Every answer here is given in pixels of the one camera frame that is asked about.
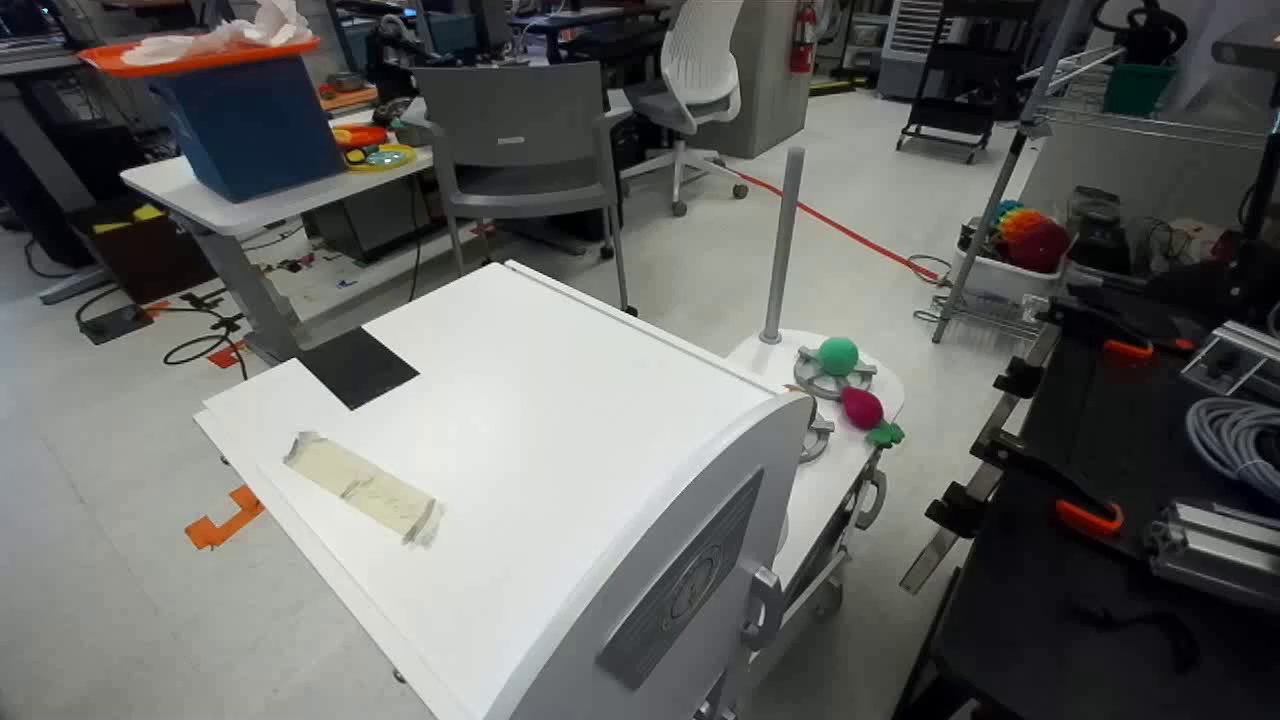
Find beige brown flat object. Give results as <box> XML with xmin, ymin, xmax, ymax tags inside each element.
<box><xmin>281</xmin><ymin>426</ymin><xmax>448</xmax><ymax>552</ymax></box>

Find white toy kitchen cabinet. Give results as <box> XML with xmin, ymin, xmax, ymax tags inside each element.
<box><xmin>193</xmin><ymin>254</ymin><xmax>817</xmax><ymax>720</ymax></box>

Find grey metal pole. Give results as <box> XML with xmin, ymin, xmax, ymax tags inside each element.
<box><xmin>757</xmin><ymin>144</ymin><xmax>808</xmax><ymax>346</ymax></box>

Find green ball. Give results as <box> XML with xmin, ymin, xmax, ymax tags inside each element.
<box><xmin>811</xmin><ymin>331</ymin><xmax>866</xmax><ymax>378</ymax></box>

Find white round stand table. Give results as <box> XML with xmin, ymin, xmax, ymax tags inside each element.
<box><xmin>724</xmin><ymin>325</ymin><xmax>908</xmax><ymax>654</ymax></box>

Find magenta ball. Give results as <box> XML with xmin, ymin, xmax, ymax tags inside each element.
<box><xmin>838</xmin><ymin>384</ymin><xmax>890</xmax><ymax>432</ymax></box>

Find grey chair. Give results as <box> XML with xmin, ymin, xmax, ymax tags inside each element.
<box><xmin>414</xmin><ymin>57</ymin><xmax>641</xmax><ymax>314</ymax></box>

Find black square pad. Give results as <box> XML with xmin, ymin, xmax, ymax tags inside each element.
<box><xmin>293</xmin><ymin>325</ymin><xmax>424</xmax><ymax>410</ymax></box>

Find white office chair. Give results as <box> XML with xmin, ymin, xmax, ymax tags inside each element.
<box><xmin>619</xmin><ymin>0</ymin><xmax>751</xmax><ymax>221</ymax></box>

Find orange toy items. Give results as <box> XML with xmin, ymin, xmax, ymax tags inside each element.
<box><xmin>330</xmin><ymin>121</ymin><xmax>422</xmax><ymax>173</ymax></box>

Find red fire extinguisher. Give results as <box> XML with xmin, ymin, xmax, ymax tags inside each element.
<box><xmin>790</xmin><ymin>0</ymin><xmax>819</xmax><ymax>77</ymax></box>

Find white toy tray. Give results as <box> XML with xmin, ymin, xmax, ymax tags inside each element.
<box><xmin>955</xmin><ymin>242</ymin><xmax>1071</xmax><ymax>309</ymax></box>

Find grey metal tripod stand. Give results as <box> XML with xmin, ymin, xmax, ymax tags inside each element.
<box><xmin>929</xmin><ymin>0</ymin><xmax>1084</xmax><ymax>346</ymax></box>

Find orange ball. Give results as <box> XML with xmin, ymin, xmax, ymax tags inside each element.
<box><xmin>994</xmin><ymin>200</ymin><xmax>1078</xmax><ymax>277</ymax></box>

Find white side table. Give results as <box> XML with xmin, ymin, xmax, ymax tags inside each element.
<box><xmin>118</xmin><ymin>144</ymin><xmax>472</xmax><ymax>362</ymax></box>

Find black shelf cart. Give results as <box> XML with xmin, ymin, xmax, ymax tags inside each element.
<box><xmin>891</xmin><ymin>0</ymin><xmax>1034</xmax><ymax>165</ymax></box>

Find blue storage bin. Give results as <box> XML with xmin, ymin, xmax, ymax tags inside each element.
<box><xmin>144</xmin><ymin>57</ymin><xmax>346</xmax><ymax>202</ymax></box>

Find clear plastic jar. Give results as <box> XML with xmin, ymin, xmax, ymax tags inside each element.
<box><xmin>1065</xmin><ymin>183</ymin><xmax>1137</xmax><ymax>272</ymax></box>

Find white crumpled plastic bag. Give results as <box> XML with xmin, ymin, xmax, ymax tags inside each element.
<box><xmin>123</xmin><ymin>0</ymin><xmax>318</xmax><ymax>63</ymax></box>

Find black yellow box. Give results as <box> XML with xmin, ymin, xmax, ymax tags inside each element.
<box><xmin>86</xmin><ymin>200</ymin><xmax>215</xmax><ymax>304</ymax></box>

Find black workbench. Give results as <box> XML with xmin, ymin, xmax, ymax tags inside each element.
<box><xmin>891</xmin><ymin>314</ymin><xmax>1280</xmax><ymax>720</ymax></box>

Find orange bin lid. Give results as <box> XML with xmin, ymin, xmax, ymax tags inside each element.
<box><xmin>76</xmin><ymin>30</ymin><xmax>324</xmax><ymax>85</ymax></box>

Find green bin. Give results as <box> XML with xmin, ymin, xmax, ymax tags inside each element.
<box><xmin>1100</xmin><ymin>57</ymin><xmax>1179</xmax><ymax>121</ymax></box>

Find silver electronics box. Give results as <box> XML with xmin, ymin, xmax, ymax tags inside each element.
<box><xmin>1179</xmin><ymin>314</ymin><xmax>1280</xmax><ymax>404</ymax></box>

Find aluminium extrusion bar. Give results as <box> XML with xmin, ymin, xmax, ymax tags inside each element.
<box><xmin>1143</xmin><ymin>495</ymin><xmax>1280</xmax><ymax>617</ymax></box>

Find orange floor cable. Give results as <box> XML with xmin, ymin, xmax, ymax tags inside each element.
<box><xmin>718</xmin><ymin>154</ymin><xmax>952</xmax><ymax>287</ymax></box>

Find black floor cables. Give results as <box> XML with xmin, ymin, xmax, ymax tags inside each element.
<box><xmin>74</xmin><ymin>285</ymin><xmax>258</xmax><ymax>370</ymax></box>

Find orange handled clamp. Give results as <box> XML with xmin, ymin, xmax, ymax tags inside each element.
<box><xmin>974</xmin><ymin>426</ymin><xmax>1130</xmax><ymax>542</ymax></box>
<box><xmin>1053</xmin><ymin>300</ymin><xmax>1160</xmax><ymax>366</ymax></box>

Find white cable coil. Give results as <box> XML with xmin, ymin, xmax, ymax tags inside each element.
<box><xmin>1179</xmin><ymin>390</ymin><xmax>1280</xmax><ymax>503</ymax></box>

